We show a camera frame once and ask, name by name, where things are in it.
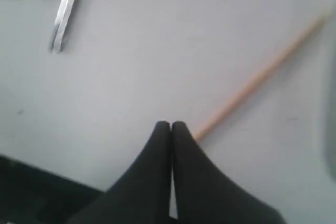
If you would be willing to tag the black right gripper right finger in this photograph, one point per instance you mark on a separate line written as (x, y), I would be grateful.
(204, 194)

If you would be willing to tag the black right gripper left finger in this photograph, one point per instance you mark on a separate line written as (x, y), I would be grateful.
(142, 194)

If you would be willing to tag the wooden chopstick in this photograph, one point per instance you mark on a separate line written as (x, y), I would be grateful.
(254, 83)

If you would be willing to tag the steel table knife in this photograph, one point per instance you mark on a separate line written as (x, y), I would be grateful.
(60, 25)

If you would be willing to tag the white square plate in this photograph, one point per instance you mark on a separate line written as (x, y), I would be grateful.
(329, 147)

